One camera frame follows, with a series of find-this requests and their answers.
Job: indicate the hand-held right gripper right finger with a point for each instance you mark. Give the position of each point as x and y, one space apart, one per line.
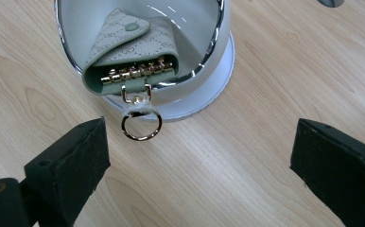
338 170

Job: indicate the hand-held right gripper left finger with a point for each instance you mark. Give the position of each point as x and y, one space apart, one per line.
67 176

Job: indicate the pale green patterned key case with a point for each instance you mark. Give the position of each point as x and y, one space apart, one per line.
120 44

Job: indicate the white round bowl chrome rim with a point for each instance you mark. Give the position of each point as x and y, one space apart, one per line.
217 71

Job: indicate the small grey-green object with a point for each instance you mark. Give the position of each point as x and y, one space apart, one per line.
330 3

